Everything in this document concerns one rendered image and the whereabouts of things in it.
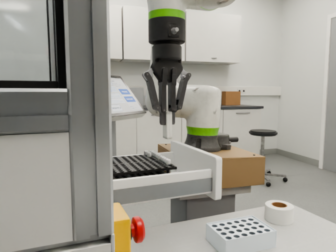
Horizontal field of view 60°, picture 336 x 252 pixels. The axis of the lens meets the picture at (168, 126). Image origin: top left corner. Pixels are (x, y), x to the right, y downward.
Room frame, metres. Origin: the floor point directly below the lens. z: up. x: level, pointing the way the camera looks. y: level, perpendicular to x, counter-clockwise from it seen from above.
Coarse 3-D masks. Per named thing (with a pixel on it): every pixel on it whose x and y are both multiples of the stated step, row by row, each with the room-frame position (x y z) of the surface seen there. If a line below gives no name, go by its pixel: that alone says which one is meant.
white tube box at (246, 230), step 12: (252, 216) 0.66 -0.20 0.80; (216, 228) 0.60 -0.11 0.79; (228, 228) 0.61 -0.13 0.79; (240, 228) 0.60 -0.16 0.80; (252, 228) 0.61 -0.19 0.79; (264, 228) 0.60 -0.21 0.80; (216, 240) 0.58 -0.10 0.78; (228, 240) 0.54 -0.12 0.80; (240, 240) 0.55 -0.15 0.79; (252, 240) 0.56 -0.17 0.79; (264, 240) 0.58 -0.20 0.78
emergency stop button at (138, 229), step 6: (138, 216) 0.43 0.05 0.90; (132, 222) 0.43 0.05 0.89; (138, 222) 0.42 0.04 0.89; (132, 228) 0.42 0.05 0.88; (138, 228) 0.42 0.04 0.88; (144, 228) 0.42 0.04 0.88; (132, 234) 0.42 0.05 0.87; (138, 234) 0.41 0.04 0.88; (144, 234) 0.42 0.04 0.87; (138, 240) 0.42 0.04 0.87
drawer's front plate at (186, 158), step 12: (180, 144) 0.89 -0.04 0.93; (180, 156) 0.89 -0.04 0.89; (192, 156) 0.82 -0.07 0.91; (204, 156) 0.75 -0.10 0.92; (216, 156) 0.71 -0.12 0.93; (180, 168) 0.89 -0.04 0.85; (192, 168) 0.82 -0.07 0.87; (204, 168) 0.75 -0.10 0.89; (216, 168) 0.70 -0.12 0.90; (216, 180) 0.70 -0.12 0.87; (216, 192) 0.70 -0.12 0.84
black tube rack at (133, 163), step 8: (112, 160) 0.79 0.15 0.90; (120, 160) 0.79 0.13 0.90; (128, 160) 0.79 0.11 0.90; (136, 160) 0.79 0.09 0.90; (144, 160) 0.79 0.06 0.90; (152, 160) 0.79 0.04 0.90; (112, 168) 0.70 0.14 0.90; (120, 168) 0.71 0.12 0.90; (128, 168) 0.70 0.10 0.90; (136, 168) 0.71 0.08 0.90; (144, 168) 0.71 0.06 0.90; (152, 168) 0.71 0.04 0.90; (160, 168) 0.71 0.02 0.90; (168, 168) 0.71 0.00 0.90; (120, 176) 0.73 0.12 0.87; (128, 176) 0.73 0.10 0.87; (136, 176) 0.73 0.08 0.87
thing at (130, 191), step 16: (144, 176) 0.66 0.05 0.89; (160, 176) 0.67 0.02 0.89; (176, 176) 0.68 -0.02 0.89; (192, 176) 0.70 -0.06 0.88; (208, 176) 0.71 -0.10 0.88; (128, 192) 0.63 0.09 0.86; (144, 192) 0.65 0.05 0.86; (160, 192) 0.66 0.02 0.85; (176, 192) 0.68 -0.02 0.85; (192, 192) 0.69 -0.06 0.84; (208, 192) 0.71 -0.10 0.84
